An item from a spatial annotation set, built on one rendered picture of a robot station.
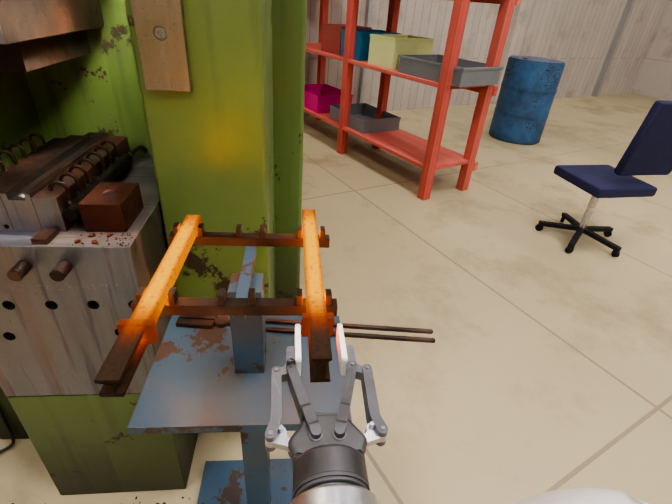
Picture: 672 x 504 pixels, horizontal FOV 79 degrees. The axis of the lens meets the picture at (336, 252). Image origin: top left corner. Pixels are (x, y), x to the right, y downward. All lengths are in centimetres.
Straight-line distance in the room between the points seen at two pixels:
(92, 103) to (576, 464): 200
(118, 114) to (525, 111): 471
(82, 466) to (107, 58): 117
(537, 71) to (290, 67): 428
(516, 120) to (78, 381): 508
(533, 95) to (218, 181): 474
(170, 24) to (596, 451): 190
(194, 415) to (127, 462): 67
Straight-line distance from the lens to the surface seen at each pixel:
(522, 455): 180
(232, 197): 105
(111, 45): 138
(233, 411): 84
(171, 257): 75
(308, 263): 71
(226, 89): 97
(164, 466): 149
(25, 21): 100
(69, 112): 147
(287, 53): 139
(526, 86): 545
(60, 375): 124
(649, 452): 208
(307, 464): 44
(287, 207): 154
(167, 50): 96
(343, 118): 422
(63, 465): 156
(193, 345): 97
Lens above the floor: 138
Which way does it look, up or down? 32 degrees down
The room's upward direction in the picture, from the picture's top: 5 degrees clockwise
